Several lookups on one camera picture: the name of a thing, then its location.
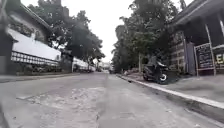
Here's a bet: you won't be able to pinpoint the row of trees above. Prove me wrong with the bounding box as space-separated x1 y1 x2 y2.
28 0 106 73

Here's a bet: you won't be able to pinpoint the long white fence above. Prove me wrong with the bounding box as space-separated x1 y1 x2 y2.
71 57 98 73

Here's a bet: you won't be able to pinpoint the building with white wall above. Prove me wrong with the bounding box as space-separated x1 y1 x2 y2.
0 0 63 76

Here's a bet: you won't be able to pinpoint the black standing sign board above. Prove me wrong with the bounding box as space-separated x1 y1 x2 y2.
193 42 217 77

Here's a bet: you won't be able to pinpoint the black motorcycle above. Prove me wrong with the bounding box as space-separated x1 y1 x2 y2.
142 54 171 85

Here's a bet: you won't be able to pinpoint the dark roofed building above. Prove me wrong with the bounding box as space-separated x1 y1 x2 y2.
168 0 224 77

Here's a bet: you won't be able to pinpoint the white painted kerb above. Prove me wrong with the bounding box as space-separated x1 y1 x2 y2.
116 73 224 111

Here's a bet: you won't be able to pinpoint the tall leafy trees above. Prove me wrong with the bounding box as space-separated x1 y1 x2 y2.
110 0 181 75

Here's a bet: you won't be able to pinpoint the dark banner sign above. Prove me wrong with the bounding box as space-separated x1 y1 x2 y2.
212 44 224 71

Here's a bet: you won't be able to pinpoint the narrow concrete pavement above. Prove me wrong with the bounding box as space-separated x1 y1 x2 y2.
0 72 81 84

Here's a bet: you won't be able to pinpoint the grey pavement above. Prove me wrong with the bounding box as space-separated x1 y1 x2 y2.
124 72 224 104

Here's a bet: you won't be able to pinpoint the grey concrete road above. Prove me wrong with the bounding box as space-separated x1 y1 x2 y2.
0 72 224 128

